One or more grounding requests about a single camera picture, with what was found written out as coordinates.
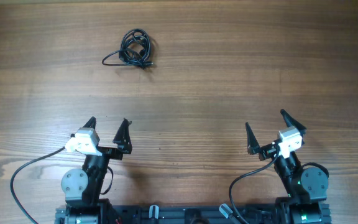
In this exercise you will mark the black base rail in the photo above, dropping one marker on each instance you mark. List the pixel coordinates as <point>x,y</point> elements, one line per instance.
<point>194,214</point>

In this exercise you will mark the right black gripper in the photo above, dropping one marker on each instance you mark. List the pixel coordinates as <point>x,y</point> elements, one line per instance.
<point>270,150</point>

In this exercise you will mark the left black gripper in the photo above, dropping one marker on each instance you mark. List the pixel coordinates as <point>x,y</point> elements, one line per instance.
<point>121,140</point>

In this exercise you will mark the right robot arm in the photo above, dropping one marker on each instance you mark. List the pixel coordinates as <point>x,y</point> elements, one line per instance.
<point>305,184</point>

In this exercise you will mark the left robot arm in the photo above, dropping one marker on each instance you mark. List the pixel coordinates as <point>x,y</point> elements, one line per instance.
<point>83,187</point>

